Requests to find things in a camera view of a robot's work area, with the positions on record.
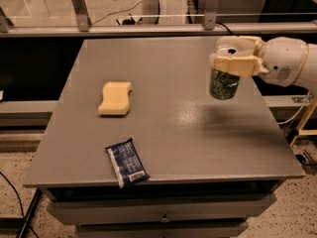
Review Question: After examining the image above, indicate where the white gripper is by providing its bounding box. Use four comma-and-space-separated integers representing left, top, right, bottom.
209, 36, 308, 86

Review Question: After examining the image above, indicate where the green soda can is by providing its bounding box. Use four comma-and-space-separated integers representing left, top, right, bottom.
209, 68, 240, 100

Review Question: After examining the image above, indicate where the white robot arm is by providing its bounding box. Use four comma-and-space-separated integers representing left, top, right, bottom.
209, 36, 317, 95

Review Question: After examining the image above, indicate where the grey drawer cabinet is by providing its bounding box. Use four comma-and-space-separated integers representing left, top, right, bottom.
24, 37, 303, 238

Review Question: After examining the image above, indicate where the yellow sponge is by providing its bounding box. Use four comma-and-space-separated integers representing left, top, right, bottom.
98, 82, 132, 116

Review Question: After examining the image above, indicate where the blue snack wrapper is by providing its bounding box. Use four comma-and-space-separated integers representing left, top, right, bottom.
105, 138, 150, 188

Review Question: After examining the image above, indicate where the yellow stand frame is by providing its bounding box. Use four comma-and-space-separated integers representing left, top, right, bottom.
290, 97, 317, 146

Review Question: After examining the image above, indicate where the metal rail with glass barrier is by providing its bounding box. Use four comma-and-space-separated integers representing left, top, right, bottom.
0, 0, 317, 38

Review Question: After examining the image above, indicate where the black floor cable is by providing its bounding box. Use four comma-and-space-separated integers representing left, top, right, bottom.
0, 171, 42, 238

